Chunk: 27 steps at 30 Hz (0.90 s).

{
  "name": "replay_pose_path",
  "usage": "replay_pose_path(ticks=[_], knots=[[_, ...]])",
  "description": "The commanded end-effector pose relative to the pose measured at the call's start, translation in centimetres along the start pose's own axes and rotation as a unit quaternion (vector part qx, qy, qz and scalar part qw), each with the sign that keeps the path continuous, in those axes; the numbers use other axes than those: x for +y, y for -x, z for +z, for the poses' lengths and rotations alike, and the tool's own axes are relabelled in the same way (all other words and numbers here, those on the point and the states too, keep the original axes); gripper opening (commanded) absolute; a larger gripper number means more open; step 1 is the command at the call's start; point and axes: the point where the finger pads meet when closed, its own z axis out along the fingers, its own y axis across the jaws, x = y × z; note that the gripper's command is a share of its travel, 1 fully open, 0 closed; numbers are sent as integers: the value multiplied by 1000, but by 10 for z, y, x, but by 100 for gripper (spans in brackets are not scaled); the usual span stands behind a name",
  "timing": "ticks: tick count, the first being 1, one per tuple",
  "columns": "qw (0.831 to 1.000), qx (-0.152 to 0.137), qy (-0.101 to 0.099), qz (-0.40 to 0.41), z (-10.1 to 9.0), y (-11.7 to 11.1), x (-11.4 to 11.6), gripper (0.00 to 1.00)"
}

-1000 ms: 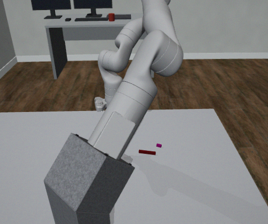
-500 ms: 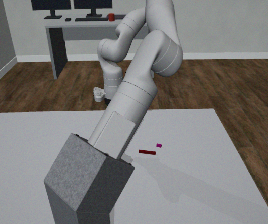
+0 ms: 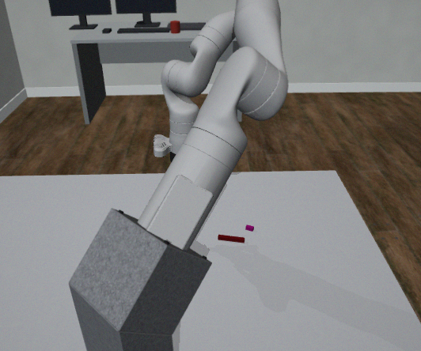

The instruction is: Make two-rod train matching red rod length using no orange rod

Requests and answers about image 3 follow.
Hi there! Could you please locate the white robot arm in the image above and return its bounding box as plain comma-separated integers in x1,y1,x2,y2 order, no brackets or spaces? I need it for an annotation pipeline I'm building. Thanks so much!
138,0,288,251

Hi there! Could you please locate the dark red rod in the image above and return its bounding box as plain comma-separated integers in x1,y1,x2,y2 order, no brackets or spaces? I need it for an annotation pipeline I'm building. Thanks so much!
218,235,245,243

